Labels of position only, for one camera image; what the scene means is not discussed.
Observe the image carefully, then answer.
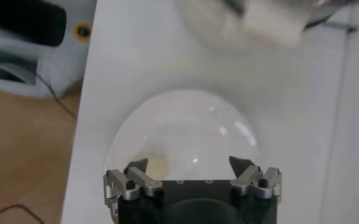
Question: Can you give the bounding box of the black thin floor cable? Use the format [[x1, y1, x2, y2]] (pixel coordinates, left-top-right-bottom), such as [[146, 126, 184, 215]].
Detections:
[[35, 74, 78, 119]]

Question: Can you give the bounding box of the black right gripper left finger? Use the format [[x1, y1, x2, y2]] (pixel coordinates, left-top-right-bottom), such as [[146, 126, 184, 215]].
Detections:
[[102, 158, 165, 224]]

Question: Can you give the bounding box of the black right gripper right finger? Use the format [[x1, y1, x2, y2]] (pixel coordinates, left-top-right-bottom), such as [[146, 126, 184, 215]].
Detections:
[[229, 156, 283, 205]]

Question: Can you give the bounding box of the white steamed baozi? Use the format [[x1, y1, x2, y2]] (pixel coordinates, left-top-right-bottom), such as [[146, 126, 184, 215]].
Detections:
[[141, 145, 169, 180]]

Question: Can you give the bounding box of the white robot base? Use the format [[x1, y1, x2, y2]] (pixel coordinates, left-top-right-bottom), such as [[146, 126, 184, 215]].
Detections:
[[0, 0, 98, 98]]

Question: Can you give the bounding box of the round white plate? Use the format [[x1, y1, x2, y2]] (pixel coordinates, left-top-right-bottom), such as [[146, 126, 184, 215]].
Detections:
[[104, 88, 259, 181]]

